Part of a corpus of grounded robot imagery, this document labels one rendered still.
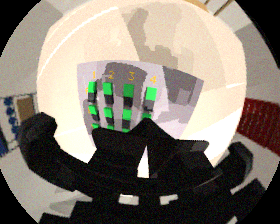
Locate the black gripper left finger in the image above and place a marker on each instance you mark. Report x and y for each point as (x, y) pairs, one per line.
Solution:
(131, 142)

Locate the switch panel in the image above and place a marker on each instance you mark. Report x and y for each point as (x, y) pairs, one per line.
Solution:
(118, 94)

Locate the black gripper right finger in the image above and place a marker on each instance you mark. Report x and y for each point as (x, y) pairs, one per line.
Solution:
(161, 147)

